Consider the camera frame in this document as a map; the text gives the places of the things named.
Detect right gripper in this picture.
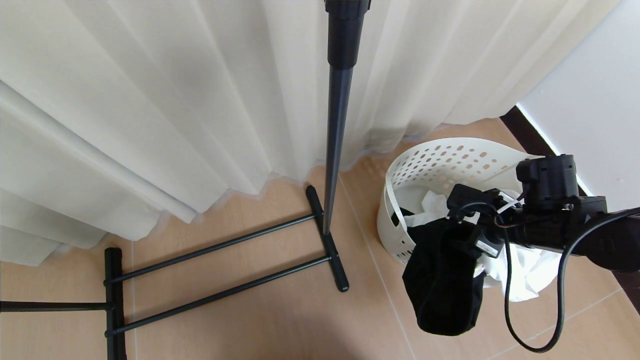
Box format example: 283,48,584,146
450,212,583,261

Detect black shorts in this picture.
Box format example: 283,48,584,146
402,217,486,337

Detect white laundry basket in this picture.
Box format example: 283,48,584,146
377,137,546,266

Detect black clothes rack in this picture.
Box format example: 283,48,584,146
0,0,372,360

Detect white garment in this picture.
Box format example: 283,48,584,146
410,189,563,303

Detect beige curtain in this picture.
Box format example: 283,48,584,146
0,0,623,267

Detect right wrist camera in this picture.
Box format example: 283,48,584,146
446,184,508,223

